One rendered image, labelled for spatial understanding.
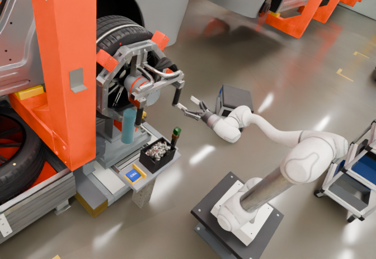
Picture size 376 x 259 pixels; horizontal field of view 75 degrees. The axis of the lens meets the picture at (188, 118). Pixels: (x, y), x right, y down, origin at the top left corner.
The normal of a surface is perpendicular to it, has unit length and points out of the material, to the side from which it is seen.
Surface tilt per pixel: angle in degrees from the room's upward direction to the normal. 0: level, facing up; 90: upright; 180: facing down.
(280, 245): 0
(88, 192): 0
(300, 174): 85
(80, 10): 90
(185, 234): 0
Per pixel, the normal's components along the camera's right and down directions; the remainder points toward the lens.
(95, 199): 0.25, -0.73
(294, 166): -0.64, 0.32
